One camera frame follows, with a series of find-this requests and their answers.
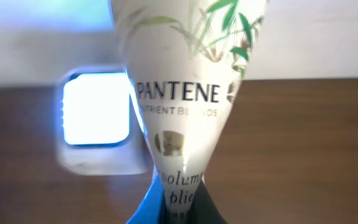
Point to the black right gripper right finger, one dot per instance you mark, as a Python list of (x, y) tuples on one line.
[(203, 209)]

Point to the white barcode scanner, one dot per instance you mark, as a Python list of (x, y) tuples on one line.
[(96, 128)]

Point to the white tube with gold cap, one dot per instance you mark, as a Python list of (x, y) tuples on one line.
[(185, 60)]

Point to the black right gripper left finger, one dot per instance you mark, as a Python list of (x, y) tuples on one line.
[(152, 208)]

